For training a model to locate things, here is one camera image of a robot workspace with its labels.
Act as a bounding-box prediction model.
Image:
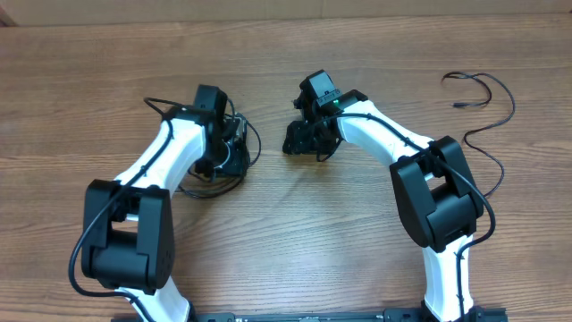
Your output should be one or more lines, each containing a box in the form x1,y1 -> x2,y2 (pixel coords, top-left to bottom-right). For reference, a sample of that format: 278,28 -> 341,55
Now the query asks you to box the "black USB cable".
176,111 -> 263,200

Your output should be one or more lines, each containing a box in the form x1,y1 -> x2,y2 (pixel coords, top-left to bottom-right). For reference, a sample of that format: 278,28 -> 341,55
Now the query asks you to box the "black separated thin cable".
441,71 -> 517,198

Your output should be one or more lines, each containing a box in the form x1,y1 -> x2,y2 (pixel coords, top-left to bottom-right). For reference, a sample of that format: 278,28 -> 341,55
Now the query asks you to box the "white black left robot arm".
68,85 -> 253,321

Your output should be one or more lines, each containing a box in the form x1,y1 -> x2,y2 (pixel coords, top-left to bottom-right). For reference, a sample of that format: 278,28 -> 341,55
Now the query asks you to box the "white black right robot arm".
282,70 -> 489,321

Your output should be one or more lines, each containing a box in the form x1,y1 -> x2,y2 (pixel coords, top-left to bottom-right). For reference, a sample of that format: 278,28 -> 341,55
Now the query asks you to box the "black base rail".
111,303 -> 509,322

